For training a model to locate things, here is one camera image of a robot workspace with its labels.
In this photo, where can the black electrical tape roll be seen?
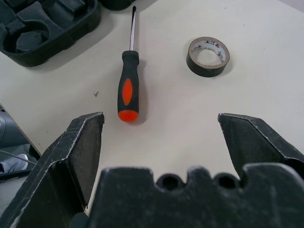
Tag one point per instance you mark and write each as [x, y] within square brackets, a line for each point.
[202, 67]

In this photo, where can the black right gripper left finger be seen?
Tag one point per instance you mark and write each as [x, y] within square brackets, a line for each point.
[54, 166]

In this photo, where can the black orange tool case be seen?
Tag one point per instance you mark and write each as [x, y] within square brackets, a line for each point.
[59, 26]

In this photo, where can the black orange screwdriver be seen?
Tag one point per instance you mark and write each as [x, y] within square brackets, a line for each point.
[128, 83]

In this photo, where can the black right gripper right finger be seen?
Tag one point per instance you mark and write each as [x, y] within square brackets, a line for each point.
[256, 142]

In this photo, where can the white grey sneaker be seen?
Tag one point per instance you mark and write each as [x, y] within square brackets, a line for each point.
[13, 164]

